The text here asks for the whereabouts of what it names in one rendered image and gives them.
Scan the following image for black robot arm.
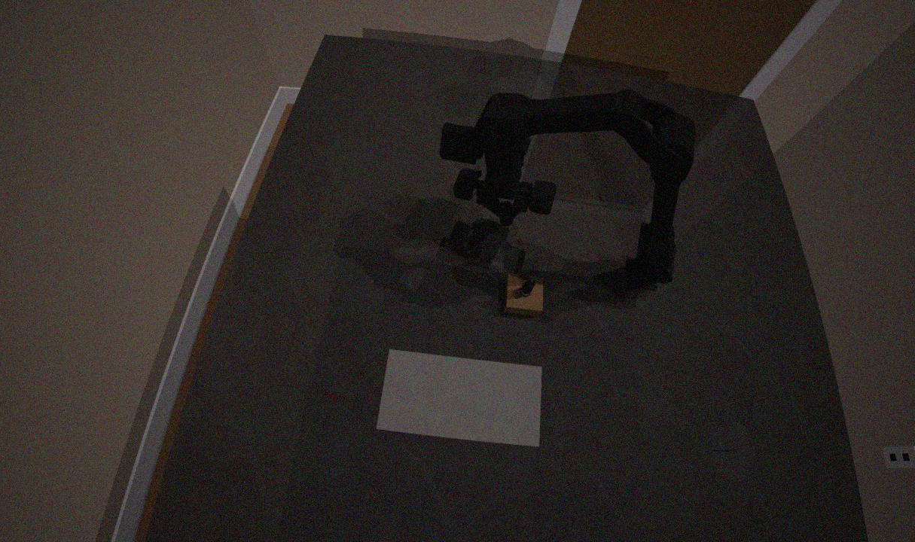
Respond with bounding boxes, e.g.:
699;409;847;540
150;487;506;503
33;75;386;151
439;90;695;290

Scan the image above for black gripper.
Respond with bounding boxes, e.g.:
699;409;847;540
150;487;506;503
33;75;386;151
453;166;557;219

